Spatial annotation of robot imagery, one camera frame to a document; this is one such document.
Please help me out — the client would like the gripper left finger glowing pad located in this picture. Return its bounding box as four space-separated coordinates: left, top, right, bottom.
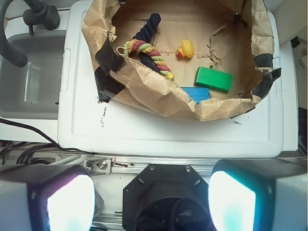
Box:
0 164 95 231

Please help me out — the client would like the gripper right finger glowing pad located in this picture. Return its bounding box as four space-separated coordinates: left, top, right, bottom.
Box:
208 158 308 231

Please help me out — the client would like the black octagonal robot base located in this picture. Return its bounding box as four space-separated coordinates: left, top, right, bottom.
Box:
122 164 215 231

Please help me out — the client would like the yellow rubber duck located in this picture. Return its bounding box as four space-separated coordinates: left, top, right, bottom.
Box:
176 39 194 59

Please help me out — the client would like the white plastic tray lid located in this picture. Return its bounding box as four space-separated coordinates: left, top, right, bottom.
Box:
57 0 283 158

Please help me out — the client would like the grey plastic bin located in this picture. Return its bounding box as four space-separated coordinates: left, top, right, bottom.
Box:
0 30 67 119

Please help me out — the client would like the blue rectangular block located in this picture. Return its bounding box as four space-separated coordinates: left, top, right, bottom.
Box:
181 87 210 105

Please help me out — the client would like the green rectangular block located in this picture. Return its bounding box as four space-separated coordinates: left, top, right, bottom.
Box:
194 66 233 91

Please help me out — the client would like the black cable bundle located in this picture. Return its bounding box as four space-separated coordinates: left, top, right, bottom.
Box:
0 117 94 166

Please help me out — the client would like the aluminium rail with bracket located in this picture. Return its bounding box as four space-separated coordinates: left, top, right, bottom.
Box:
53 154 218 176

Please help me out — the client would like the multicolour braided rope toy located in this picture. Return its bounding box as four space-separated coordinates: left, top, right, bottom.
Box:
117 39 174 81

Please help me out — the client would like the black hose with clamp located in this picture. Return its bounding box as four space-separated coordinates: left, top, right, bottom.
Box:
0 0 60 68

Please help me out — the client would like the dark navy rope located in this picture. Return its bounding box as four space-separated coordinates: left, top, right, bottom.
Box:
132 13 163 74

